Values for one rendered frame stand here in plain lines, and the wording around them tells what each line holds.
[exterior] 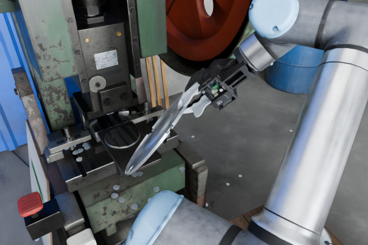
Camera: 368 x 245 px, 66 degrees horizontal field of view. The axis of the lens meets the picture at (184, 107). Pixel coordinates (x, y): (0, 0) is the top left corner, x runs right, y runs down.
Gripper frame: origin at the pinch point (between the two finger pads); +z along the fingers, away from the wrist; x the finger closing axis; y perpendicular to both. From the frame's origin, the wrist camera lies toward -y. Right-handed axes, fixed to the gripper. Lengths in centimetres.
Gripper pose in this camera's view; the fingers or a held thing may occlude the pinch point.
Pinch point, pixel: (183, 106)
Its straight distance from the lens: 71.1
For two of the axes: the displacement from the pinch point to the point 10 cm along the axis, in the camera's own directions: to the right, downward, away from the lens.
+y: -0.8, 5.4, -8.4
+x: 7.1, 6.2, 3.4
